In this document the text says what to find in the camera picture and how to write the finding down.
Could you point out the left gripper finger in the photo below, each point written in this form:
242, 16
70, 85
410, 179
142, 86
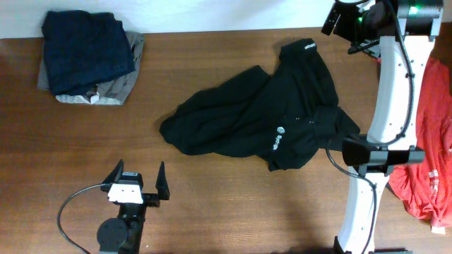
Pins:
116, 173
161, 185

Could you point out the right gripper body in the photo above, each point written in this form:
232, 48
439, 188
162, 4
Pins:
352, 26

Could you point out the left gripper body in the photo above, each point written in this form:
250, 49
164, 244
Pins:
149, 200

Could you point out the black polo shirt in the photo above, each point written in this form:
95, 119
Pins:
283, 118

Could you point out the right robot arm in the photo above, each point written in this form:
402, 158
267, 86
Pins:
402, 35

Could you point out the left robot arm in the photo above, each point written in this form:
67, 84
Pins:
122, 234

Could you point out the folded grey garment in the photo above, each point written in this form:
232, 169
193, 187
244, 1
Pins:
113, 92

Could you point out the folded navy blue garment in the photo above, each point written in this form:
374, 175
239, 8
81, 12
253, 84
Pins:
83, 49

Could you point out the red t-shirt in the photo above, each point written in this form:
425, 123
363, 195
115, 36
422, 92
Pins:
425, 188

